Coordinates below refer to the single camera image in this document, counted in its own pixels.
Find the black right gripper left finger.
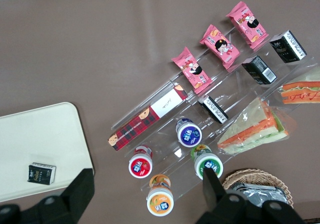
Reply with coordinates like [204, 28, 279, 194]
[59, 168, 96, 221]

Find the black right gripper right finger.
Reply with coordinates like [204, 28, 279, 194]
[201, 168, 227, 210]

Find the triangle sandwich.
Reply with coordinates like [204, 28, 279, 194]
[277, 66, 320, 106]
[216, 96, 297, 156]

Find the cream plastic tray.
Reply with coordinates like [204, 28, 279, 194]
[0, 101, 95, 203]

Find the green lid gum jar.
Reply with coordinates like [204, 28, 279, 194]
[190, 144, 224, 181]

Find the small black carton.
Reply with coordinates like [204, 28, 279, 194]
[197, 95, 229, 124]
[269, 29, 307, 64]
[27, 161, 57, 186]
[241, 55, 278, 85]

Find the oval wicker basket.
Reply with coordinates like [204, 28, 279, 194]
[221, 168, 295, 210]

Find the aluminium foil container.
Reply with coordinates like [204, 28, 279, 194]
[231, 181, 288, 209]

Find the orange lid gum jar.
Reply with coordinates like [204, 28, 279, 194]
[146, 173, 174, 217]

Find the clear acrylic stepped stand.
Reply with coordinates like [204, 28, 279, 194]
[109, 25, 320, 201]

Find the blue lid gum jar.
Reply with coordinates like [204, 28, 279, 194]
[175, 118, 203, 148]

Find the red lid gum jar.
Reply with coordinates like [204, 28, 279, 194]
[128, 145, 154, 179]

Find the red plaid cookie box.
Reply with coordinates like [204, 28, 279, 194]
[107, 82, 189, 151]

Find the pink cartoon snack packet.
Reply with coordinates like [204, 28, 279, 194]
[225, 0, 270, 50]
[199, 24, 240, 71]
[171, 46, 213, 95]

